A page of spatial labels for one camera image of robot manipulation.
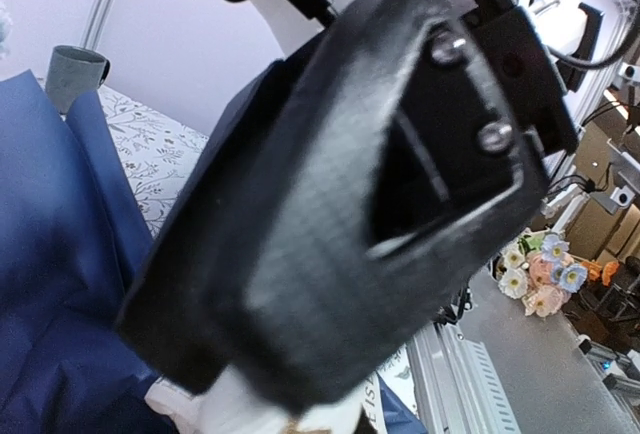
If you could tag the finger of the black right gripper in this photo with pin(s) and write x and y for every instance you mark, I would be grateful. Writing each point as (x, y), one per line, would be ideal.
(353, 190)

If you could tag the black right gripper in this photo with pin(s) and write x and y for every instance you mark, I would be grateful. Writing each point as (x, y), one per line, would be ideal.
(505, 33)

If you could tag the clear plastic wrap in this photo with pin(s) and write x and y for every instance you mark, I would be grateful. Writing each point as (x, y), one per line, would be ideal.
(384, 403)

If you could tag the blue wrapping paper sheet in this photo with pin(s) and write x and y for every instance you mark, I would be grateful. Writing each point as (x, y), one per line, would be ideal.
(72, 239)

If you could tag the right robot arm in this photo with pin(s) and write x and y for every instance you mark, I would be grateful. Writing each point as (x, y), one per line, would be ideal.
(565, 19)

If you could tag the background flower bouquet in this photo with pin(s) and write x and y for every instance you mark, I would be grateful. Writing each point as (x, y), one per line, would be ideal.
(537, 270)

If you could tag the floral patterned tablecloth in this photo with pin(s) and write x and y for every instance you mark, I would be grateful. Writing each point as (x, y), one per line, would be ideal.
(157, 153)

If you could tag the dark grey metal mug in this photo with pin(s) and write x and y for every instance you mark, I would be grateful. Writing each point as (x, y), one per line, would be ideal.
(73, 71)

